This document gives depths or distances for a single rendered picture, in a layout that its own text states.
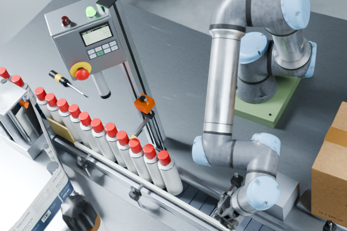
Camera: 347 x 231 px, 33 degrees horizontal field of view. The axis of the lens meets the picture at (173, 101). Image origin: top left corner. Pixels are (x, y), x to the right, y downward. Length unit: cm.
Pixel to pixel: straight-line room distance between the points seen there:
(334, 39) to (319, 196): 75
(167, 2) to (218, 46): 225
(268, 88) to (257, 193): 66
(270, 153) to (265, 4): 37
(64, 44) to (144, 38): 84
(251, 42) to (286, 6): 45
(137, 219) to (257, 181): 55
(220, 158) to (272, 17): 38
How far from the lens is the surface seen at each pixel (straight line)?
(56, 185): 184
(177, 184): 182
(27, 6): 410
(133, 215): 188
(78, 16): 159
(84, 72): 164
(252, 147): 149
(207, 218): 179
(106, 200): 193
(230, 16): 152
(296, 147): 199
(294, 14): 150
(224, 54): 152
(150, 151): 173
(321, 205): 177
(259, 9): 151
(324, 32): 231
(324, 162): 162
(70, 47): 160
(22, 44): 257
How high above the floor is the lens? 250
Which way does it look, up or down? 51 degrees down
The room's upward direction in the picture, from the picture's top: 16 degrees counter-clockwise
